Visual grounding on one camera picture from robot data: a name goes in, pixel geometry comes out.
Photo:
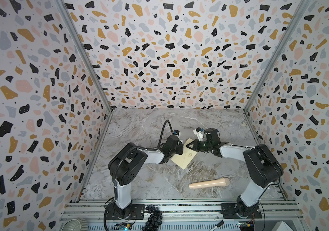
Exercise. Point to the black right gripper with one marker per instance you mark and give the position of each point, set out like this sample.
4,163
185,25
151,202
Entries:
197,145

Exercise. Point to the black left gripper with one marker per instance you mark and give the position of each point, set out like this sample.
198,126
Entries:
179,146

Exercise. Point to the cream paper envelope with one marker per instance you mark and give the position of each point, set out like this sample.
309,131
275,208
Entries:
183,160

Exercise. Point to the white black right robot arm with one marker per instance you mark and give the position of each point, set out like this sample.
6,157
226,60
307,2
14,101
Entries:
262,166

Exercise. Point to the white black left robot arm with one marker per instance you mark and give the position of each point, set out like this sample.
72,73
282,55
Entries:
125,166

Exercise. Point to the beige toy microphone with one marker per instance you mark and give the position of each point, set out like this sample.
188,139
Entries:
222,182

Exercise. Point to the black bead cluster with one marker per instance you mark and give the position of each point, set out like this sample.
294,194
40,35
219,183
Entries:
154,220

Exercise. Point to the black marker pen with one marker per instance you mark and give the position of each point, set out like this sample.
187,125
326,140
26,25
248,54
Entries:
218,225

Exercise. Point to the ribbed grey round object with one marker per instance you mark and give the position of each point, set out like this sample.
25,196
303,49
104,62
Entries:
76,224

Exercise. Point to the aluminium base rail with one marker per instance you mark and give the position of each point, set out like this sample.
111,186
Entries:
189,215

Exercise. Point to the aluminium corner post right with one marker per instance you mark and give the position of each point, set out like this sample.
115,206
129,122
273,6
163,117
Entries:
300,10

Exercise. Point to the aluminium corner post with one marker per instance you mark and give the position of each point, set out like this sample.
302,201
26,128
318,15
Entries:
80,48
300,10

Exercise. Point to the aluminium corner post left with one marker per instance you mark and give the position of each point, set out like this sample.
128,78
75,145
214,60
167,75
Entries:
80,48

